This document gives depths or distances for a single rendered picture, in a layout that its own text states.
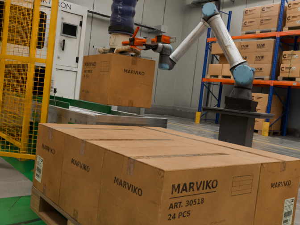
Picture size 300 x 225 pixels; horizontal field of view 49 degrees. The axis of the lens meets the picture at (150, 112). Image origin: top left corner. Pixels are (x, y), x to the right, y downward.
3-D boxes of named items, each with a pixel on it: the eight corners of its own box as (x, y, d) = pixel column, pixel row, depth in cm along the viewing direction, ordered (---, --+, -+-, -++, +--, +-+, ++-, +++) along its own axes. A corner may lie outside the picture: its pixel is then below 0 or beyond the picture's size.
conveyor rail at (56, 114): (3, 109, 420) (5, 94, 419) (7, 109, 423) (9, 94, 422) (91, 141, 241) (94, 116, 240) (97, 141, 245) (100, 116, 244)
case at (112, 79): (79, 99, 301) (83, 55, 299) (117, 102, 323) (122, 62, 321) (107, 105, 251) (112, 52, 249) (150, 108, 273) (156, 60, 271)
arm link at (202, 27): (213, 8, 293) (162, 65, 308) (210, 4, 281) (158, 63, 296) (222, 16, 290) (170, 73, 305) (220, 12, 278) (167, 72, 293)
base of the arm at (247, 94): (231, 97, 294) (233, 86, 294) (253, 101, 287) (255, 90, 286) (227, 96, 277) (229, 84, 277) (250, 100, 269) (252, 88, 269)
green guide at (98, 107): (47, 101, 455) (48, 94, 454) (54, 101, 462) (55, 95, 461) (108, 114, 331) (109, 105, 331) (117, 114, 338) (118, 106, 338)
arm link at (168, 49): (172, 55, 287) (173, 44, 287) (162, 53, 279) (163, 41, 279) (165, 56, 294) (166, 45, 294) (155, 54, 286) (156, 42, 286)
